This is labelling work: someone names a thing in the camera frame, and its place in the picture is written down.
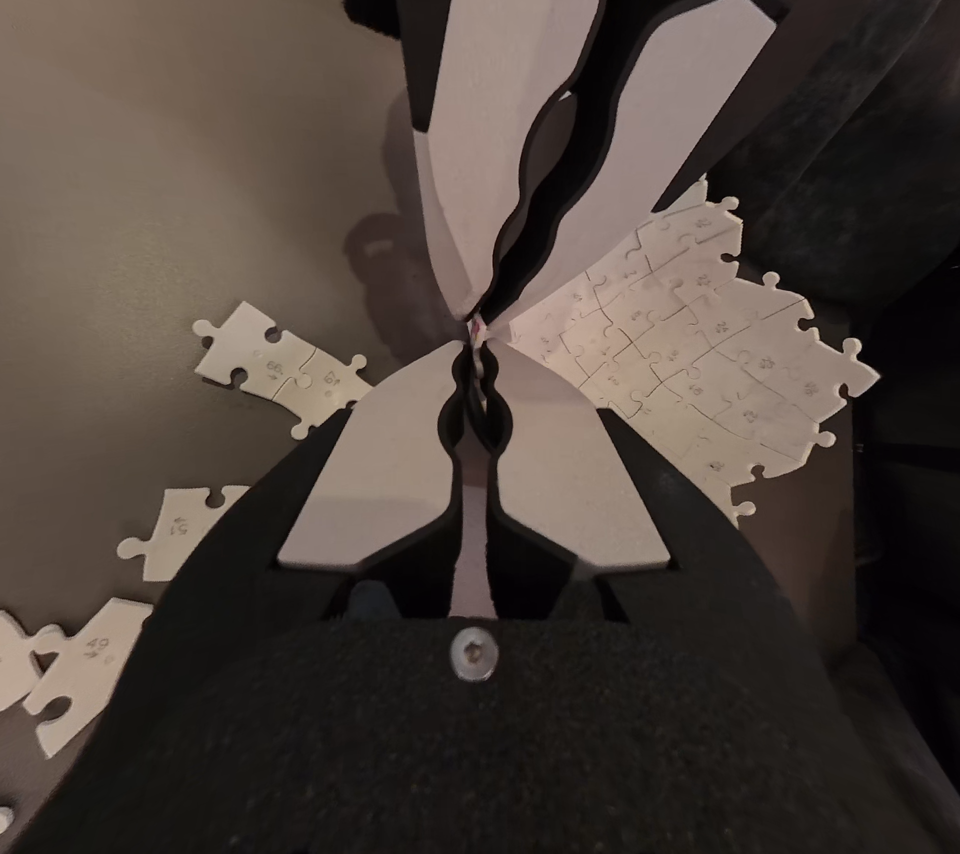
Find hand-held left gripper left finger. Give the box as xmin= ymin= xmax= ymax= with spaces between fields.
xmin=277 ymin=340 xmax=478 ymax=619

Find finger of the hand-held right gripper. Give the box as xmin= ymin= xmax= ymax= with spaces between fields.
xmin=411 ymin=0 xmax=609 ymax=319
xmin=480 ymin=0 xmax=781 ymax=329

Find puzzle pieces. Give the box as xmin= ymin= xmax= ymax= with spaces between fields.
xmin=0 ymin=301 xmax=374 ymax=827

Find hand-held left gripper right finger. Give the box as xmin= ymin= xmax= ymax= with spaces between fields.
xmin=480 ymin=342 xmax=671 ymax=619

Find partly built white puzzle ball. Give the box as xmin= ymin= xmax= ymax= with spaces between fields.
xmin=506 ymin=175 xmax=882 ymax=529

